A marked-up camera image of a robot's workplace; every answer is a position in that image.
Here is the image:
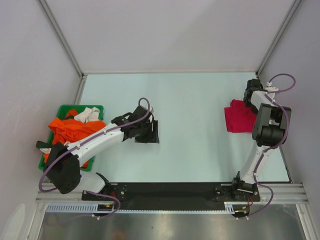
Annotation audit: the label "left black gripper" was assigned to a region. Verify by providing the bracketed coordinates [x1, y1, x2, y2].
[135, 120, 159, 144]

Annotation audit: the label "magenta t shirt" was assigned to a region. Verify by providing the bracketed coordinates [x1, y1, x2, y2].
[224, 99, 256, 133]

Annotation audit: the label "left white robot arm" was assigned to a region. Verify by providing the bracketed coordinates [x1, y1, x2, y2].
[43, 105, 160, 200]

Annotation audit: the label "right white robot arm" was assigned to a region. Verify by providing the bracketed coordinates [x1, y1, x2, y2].
[230, 79, 292, 202]

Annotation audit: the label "cream t shirt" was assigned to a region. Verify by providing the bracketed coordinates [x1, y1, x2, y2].
[74, 107, 100, 124]

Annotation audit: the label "orange t shirt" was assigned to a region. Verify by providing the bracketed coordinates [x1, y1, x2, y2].
[43, 108, 107, 169]

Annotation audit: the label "black white garment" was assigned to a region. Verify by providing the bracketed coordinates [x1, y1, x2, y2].
[35, 140, 53, 154]

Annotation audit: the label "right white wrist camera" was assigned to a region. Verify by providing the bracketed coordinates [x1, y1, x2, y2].
[264, 82, 279, 94]

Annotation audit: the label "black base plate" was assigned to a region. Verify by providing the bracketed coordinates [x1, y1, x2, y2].
[82, 181, 261, 211]

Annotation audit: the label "white slotted cable duct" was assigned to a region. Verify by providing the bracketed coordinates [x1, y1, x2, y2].
[46, 202, 249, 215]

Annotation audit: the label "aluminium frame rail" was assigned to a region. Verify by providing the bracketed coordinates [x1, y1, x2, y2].
[35, 182, 309, 204]

